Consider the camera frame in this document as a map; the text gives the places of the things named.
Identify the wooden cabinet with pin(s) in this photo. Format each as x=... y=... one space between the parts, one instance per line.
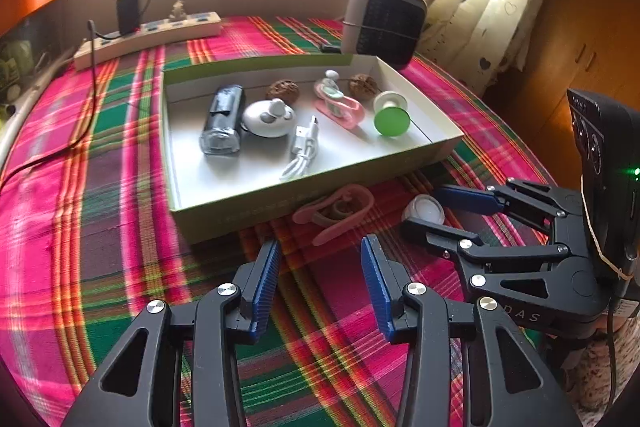
x=575 y=32

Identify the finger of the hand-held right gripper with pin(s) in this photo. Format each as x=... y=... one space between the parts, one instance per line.
x=450 y=244
x=465 y=199

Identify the green and white cardboard box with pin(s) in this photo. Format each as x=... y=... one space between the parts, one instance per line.
x=235 y=219

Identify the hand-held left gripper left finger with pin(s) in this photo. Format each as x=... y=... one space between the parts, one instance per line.
x=265 y=287

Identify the black flashlight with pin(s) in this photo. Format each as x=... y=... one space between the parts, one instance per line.
x=222 y=117

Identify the small beige plug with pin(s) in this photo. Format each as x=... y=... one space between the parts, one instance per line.
x=178 y=11

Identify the person's right forearm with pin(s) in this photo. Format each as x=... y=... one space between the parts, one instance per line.
x=625 y=357

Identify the pink clip with grey pad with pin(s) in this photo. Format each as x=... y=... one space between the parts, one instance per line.
x=350 y=112

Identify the black charger adapter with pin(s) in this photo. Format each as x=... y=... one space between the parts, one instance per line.
x=128 y=12

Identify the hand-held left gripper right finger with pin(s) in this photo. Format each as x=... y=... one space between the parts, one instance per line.
x=375 y=287

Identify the green and white spool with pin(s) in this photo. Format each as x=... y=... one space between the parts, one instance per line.
x=392 y=122

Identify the pink plastic clip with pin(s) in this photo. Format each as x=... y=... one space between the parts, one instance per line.
x=305 y=213

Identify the small white knob gadget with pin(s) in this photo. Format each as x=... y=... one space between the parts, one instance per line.
x=330 y=82

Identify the grey space heater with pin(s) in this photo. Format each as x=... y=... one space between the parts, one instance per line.
x=385 y=27

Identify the white round cap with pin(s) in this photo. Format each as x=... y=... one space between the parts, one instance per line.
x=425 y=207

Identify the white round panda gadget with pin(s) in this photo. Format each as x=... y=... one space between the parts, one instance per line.
x=260 y=122

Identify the small black plug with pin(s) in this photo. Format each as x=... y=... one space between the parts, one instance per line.
x=330 y=49

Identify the brown walnut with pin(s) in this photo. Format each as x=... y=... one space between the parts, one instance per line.
x=362 y=84
x=282 y=91

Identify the beige power strip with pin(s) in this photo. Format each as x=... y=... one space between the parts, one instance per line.
x=165 y=29

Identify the plaid tablecloth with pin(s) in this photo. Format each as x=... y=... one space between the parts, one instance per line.
x=100 y=207

